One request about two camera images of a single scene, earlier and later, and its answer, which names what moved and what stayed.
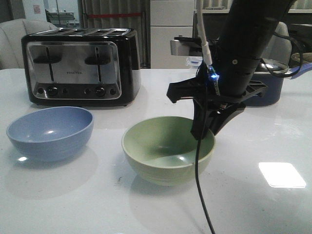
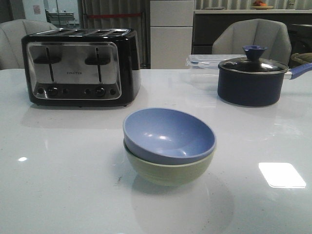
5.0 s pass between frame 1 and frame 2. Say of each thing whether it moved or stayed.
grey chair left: stayed
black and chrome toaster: stayed
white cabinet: stayed
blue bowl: moved
